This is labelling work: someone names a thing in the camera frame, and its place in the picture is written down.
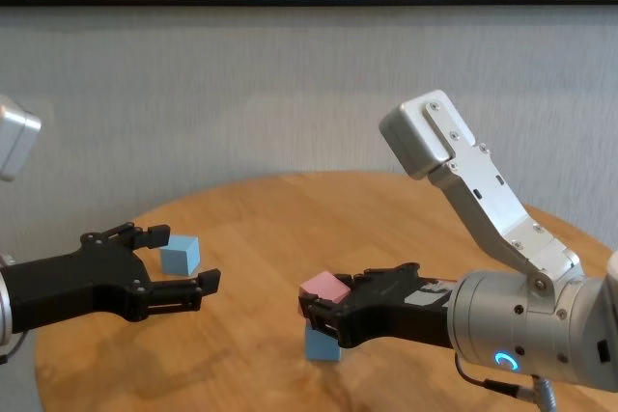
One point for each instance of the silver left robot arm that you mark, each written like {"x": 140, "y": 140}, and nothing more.
{"x": 4, "y": 306}

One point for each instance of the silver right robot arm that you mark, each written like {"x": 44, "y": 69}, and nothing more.
{"x": 531, "y": 320}

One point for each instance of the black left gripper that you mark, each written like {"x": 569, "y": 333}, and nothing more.
{"x": 77, "y": 282}

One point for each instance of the black partition top rail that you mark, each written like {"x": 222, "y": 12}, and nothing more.
{"x": 309, "y": 1}

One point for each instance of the light blue cube block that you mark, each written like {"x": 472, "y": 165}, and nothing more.
{"x": 179, "y": 255}
{"x": 321, "y": 347}

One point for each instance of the pink cube block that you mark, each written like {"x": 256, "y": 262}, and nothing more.
{"x": 323, "y": 286}

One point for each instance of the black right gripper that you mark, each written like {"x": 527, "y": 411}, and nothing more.
{"x": 391, "y": 308}

